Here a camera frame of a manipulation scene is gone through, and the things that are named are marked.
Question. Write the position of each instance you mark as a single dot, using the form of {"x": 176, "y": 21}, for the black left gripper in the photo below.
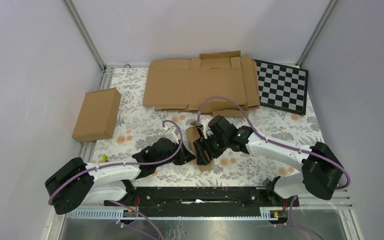
{"x": 184, "y": 155}

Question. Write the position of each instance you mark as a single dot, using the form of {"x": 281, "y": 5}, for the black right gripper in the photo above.
{"x": 201, "y": 158}

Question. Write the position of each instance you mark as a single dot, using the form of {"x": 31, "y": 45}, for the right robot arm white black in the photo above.
{"x": 319, "y": 169}

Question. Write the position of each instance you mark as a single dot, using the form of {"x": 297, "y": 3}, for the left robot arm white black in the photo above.
{"x": 78, "y": 182}

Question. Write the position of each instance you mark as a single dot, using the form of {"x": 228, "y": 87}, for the folded brown cardboard box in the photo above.
{"x": 97, "y": 116}

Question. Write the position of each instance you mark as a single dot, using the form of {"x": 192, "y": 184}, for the floral patterned table mat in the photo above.
{"x": 138, "y": 126}

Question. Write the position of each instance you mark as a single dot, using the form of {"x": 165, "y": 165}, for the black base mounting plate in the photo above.
{"x": 205, "y": 202}

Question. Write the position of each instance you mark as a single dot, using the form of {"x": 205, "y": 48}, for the stack of flat cardboard blanks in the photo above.
{"x": 182, "y": 84}

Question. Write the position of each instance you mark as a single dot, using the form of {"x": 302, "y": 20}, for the yellow green small tool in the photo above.
{"x": 105, "y": 158}

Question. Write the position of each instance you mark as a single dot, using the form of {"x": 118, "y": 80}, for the black white checkerboard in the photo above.
{"x": 282, "y": 87}

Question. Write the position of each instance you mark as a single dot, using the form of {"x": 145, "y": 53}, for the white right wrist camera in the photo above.
{"x": 203, "y": 128}

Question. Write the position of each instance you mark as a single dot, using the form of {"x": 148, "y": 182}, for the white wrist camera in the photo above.
{"x": 203, "y": 128}
{"x": 172, "y": 133}

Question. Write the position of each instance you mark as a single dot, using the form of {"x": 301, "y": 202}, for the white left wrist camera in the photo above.
{"x": 172, "y": 133}

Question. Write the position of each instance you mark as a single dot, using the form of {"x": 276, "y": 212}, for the left aluminium frame post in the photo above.
{"x": 74, "y": 14}

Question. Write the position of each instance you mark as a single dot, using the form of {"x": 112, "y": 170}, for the aluminium frame post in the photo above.
{"x": 316, "y": 32}
{"x": 74, "y": 14}

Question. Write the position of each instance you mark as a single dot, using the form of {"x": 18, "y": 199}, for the right aluminium frame post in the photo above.
{"x": 316, "y": 32}

